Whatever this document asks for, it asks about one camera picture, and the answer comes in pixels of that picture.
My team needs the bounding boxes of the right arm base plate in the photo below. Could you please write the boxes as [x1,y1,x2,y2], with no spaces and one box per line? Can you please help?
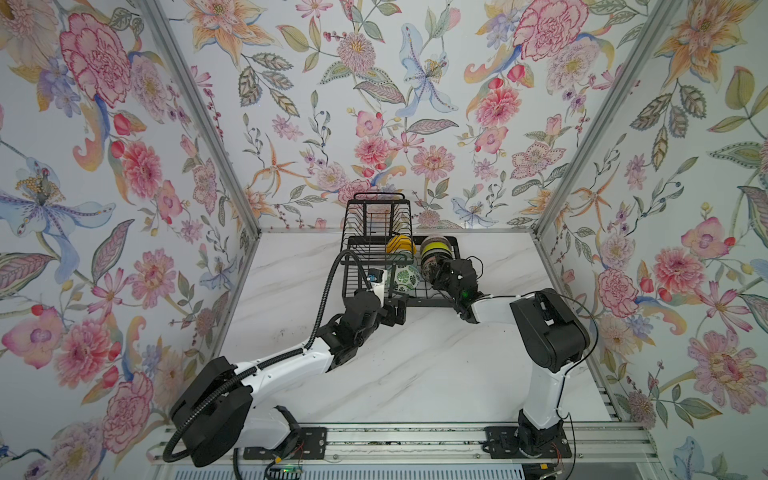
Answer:
[481,423,573,460]

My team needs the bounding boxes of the black wire dish rack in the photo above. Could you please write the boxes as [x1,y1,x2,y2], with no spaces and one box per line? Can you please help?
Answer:
[341,191,452,308]

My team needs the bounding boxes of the pink striped ceramic bowl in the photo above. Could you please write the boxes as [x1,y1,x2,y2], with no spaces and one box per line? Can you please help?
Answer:
[421,234,450,246]

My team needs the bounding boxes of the green leaf pattern bowl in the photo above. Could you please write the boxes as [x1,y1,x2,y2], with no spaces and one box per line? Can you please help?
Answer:
[393,265,422,295]

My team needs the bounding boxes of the aluminium mounting rail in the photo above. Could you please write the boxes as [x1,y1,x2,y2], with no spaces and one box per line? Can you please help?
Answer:
[146,421,661,466]

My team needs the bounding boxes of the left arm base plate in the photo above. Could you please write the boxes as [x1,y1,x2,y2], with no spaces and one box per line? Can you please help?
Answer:
[242,427,328,461]

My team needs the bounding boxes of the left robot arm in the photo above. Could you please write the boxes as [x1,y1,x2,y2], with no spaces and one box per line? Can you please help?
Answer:
[162,250,402,467]

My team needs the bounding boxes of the lime green plastic bowl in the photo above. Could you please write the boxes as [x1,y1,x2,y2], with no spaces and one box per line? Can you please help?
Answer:
[420,243,453,256]

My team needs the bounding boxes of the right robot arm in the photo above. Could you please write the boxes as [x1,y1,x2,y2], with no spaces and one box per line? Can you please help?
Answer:
[422,258,591,457]

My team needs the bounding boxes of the yellow plastic bowl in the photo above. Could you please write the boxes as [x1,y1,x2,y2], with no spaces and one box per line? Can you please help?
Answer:
[385,234,415,256]

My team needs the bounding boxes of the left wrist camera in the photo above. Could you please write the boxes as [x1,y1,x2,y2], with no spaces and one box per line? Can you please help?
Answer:
[367,268,388,303]

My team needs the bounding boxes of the dark blue patterned bowl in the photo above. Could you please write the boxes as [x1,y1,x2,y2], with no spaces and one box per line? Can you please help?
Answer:
[420,249,453,271]

